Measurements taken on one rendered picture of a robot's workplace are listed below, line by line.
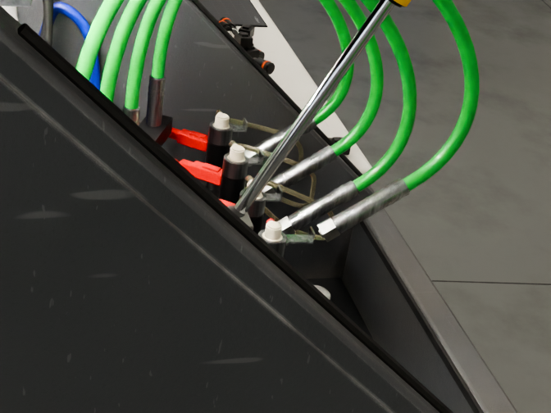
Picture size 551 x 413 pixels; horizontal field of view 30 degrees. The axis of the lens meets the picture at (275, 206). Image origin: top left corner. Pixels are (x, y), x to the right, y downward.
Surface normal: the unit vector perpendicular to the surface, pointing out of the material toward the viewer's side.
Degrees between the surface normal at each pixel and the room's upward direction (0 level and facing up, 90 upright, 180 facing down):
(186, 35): 90
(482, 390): 0
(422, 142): 0
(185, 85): 90
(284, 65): 0
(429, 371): 90
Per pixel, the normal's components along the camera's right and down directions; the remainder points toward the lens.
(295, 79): 0.14, -0.86
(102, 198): 0.25, 0.51
